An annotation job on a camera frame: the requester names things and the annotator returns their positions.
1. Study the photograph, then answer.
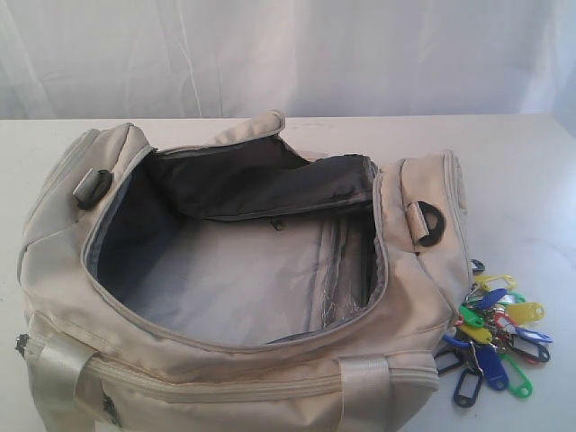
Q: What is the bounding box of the beige fabric duffel bag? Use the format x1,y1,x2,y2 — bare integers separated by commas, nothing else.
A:
17,111,472,431

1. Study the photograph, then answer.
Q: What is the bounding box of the bunch of colourful key tags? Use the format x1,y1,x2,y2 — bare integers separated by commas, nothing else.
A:
434,259,554,409

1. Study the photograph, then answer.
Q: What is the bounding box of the white backdrop curtain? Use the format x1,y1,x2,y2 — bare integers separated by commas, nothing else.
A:
1,1,575,119

